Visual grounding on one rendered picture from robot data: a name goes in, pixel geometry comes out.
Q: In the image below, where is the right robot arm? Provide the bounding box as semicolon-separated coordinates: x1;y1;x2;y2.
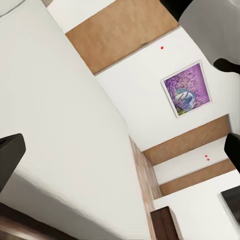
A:
160;0;240;74

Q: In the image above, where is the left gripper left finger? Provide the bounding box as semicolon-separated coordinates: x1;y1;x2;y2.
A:
0;133;26;193

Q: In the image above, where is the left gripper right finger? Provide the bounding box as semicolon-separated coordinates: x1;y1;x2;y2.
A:
224;132;240;173

